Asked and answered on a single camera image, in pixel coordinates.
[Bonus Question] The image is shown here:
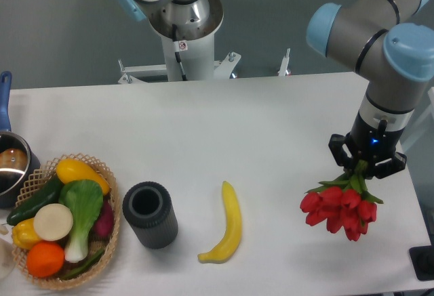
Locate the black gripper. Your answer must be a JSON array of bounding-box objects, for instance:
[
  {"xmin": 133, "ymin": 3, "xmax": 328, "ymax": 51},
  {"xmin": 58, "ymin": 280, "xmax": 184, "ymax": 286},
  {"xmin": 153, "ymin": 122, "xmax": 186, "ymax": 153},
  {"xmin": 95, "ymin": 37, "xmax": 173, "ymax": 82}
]
[{"xmin": 328, "ymin": 113, "xmax": 407, "ymax": 179}]

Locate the red tulip bouquet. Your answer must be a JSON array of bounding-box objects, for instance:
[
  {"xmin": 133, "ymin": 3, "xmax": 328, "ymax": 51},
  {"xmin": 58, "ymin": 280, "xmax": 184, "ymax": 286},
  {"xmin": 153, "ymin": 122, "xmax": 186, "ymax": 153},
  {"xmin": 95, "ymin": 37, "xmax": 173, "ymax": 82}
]
[{"xmin": 300, "ymin": 161, "xmax": 384, "ymax": 242}]

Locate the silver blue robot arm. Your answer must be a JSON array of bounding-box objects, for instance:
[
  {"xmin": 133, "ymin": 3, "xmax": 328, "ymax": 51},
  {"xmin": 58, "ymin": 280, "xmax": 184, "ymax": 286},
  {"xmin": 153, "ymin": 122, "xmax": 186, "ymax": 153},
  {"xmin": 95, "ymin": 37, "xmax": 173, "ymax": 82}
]
[{"xmin": 306, "ymin": 0, "xmax": 433, "ymax": 179}]

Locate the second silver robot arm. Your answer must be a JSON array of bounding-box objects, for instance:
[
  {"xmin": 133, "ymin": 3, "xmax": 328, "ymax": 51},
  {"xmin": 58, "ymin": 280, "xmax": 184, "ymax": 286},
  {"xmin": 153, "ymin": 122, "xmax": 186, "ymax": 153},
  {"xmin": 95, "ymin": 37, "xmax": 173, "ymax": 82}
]
[{"xmin": 117, "ymin": 0, "xmax": 224, "ymax": 41}]

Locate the dark grey ribbed vase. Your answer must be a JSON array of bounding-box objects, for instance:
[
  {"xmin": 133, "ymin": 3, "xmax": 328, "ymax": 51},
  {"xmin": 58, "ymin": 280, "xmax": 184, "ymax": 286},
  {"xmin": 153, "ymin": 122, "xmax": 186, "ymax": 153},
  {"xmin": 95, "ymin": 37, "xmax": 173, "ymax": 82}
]
[{"xmin": 122, "ymin": 182, "xmax": 178, "ymax": 249}]

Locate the black device at edge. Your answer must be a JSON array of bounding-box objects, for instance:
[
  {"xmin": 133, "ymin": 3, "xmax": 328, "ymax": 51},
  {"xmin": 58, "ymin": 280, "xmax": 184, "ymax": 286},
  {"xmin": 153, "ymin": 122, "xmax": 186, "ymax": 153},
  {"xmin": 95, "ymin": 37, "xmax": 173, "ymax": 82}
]
[{"xmin": 409, "ymin": 245, "xmax": 434, "ymax": 281}]

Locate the yellow banana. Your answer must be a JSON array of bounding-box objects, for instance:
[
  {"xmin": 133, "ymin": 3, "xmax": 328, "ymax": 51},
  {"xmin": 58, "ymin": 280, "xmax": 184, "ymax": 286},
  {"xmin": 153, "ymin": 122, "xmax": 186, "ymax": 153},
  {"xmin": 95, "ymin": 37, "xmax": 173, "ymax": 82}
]
[{"xmin": 197, "ymin": 181, "xmax": 243, "ymax": 264}]

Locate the purple sweet potato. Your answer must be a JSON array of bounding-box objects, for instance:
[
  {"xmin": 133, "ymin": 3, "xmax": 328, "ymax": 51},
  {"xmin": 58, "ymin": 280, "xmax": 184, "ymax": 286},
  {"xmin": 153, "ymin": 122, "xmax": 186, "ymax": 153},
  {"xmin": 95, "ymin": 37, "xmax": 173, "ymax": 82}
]
[{"xmin": 93, "ymin": 200, "xmax": 114, "ymax": 238}]

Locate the green bok choy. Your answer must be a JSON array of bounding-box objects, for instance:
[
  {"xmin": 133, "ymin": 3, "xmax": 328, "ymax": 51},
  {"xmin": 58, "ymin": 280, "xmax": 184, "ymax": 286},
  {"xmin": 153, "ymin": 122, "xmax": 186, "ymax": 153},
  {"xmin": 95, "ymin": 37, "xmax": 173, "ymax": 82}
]
[{"xmin": 59, "ymin": 179, "xmax": 103, "ymax": 263}]

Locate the yellow squash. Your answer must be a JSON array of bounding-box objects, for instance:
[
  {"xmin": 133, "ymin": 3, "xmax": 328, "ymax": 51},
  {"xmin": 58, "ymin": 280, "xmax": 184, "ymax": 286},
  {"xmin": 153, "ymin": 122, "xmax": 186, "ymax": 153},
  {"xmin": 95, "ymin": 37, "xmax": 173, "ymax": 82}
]
[{"xmin": 56, "ymin": 158, "xmax": 111, "ymax": 195}]

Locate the green bean pod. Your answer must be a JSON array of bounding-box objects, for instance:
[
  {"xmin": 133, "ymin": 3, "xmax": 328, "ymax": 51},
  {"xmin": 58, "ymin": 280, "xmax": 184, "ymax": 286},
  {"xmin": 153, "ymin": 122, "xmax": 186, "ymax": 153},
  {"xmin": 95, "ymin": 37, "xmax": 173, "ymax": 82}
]
[{"xmin": 60, "ymin": 249, "xmax": 105, "ymax": 280}]

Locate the woven wicker basket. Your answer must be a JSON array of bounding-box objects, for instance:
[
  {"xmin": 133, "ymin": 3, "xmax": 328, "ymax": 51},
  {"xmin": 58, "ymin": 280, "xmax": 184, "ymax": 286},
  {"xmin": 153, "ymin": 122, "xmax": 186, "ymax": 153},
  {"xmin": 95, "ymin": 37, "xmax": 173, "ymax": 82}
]
[{"xmin": 12, "ymin": 153, "xmax": 121, "ymax": 291}]

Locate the green cucumber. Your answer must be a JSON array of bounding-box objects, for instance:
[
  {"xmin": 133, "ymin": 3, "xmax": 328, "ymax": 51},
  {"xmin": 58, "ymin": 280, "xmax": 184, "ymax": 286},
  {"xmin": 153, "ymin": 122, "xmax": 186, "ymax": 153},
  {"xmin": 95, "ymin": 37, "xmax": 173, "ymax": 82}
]
[{"xmin": 6, "ymin": 175, "xmax": 64, "ymax": 226}]

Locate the white round radish slice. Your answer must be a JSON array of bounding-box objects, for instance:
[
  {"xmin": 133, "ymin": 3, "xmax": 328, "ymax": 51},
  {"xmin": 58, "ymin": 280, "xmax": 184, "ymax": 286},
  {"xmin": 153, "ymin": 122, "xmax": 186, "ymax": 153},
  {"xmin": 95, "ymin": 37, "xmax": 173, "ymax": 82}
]
[{"xmin": 33, "ymin": 203, "xmax": 73, "ymax": 241}]

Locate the orange fruit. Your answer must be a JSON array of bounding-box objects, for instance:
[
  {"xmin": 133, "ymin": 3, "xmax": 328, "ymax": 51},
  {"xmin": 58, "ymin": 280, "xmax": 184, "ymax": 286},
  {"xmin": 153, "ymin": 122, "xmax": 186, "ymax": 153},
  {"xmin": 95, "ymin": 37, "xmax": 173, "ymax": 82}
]
[{"xmin": 26, "ymin": 241, "xmax": 64, "ymax": 278}]

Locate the yellow bell pepper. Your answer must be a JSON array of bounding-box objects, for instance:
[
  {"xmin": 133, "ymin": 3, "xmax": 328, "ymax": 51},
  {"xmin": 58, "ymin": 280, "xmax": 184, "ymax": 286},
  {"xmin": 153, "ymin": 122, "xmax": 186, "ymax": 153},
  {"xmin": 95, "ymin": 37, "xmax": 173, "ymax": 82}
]
[{"xmin": 12, "ymin": 218, "xmax": 42, "ymax": 250}]

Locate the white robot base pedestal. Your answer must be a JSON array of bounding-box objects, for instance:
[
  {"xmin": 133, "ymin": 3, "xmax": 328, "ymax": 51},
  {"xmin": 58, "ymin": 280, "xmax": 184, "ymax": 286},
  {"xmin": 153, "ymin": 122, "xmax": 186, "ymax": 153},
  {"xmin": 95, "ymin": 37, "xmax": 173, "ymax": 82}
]
[{"xmin": 118, "ymin": 35, "xmax": 241, "ymax": 84}]

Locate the blue handled saucepan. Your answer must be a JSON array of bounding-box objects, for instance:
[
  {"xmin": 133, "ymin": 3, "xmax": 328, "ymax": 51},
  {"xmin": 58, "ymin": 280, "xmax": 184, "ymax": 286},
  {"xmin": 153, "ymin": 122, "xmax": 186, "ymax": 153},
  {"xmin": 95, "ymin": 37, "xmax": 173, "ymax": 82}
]
[{"xmin": 1, "ymin": 71, "xmax": 40, "ymax": 209}]

